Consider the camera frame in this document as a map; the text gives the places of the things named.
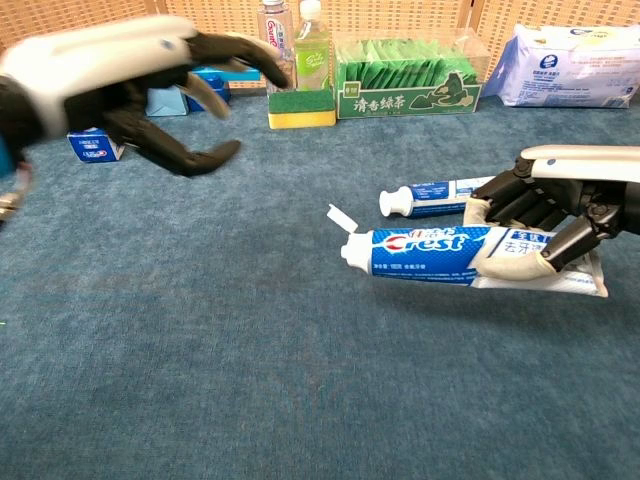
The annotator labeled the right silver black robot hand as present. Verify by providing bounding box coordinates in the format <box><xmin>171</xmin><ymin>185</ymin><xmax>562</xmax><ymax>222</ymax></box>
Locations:
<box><xmin>462</xmin><ymin>144</ymin><xmax>640</xmax><ymax>281</ymax></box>

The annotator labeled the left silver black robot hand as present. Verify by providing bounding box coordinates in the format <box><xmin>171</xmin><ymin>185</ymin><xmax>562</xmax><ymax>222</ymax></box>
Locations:
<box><xmin>0</xmin><ymin>14</ymin><xmax>294</xmax><ymax>179</ymax></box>

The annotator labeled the toothpaste tube small logo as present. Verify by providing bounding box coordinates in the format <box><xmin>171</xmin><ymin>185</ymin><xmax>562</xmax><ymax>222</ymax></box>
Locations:
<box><xmin>378</xmin><ymin>177</ymin><xmax>496</xmax><ymax>218</ymax></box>

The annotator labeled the Crest toothpaste tube large logo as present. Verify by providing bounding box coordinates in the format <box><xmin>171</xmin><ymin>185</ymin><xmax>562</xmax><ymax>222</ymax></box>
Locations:
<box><xmin>326</xmin><ymin>203</ymin><xmax>610</xmax><ymax>299</ymax></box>

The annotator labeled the long blue toothpaste box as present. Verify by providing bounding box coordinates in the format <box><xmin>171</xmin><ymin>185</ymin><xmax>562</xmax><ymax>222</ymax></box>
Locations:
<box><xmin>67</xmin><ymin>127</ymin><xmax>126</xmax><ymax>164</ymax></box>

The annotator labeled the small light blue box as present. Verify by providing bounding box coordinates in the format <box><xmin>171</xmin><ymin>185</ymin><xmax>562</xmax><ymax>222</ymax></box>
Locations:
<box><xmin>144</xmin><ymin>84</ymin><xmax>190</xmax><ymax>118</ymax></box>

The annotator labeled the white blue tissue pack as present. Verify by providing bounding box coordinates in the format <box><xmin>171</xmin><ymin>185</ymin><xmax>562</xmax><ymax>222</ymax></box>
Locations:
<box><xmin>484</xmin><ymin>22</ymin><xmax>640</xmax><ymax>109</ymax></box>

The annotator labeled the blue toy building block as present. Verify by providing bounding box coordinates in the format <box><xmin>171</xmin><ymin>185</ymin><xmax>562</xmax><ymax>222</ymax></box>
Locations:
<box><xmin>185</xmin><ymin>67</ymin><xmax>262</xmax><ymax>112</ymax></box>

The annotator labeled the clear bottle pink label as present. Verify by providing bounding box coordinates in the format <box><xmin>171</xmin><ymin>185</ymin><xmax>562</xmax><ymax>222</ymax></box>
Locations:
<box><xmin>256</xmin><ymin>0</ymin><xmax>296</xmax><ymax>94</ymax></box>

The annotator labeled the green tea sachet box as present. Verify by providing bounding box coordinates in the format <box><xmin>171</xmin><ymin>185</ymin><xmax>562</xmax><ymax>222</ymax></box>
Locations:
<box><xmin>334</xmin><ymin>28</ymin><xmax>491</xmax><ymax>120</ymax></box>

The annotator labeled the green yellow sponge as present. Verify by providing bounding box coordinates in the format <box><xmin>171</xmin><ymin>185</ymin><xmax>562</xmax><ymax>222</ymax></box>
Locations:
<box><xmin>267</xmin><ymin>88</ymin><xmax>337</xmax><ymax>130</ymax></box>

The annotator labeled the green drink bottle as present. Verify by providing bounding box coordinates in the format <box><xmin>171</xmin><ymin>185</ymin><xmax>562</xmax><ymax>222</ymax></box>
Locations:
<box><xmin>293</xmin><ymin>0</ymin><xmax>332</xmax><ymax>92</ymax></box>

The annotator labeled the woven bamboo folding screen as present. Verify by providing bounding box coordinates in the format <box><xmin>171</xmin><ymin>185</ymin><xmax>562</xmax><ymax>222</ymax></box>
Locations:
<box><xmin>0</xmin><ymin>0</ymin><xmax>640</xmax><ymax>96</ymax></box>

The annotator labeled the blue table carpet mat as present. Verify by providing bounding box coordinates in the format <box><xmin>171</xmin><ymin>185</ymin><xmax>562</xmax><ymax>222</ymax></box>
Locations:
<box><xmin>0</xmin><ymin>94</ymin><xmax>640</xmax><ymax>480</ymax></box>

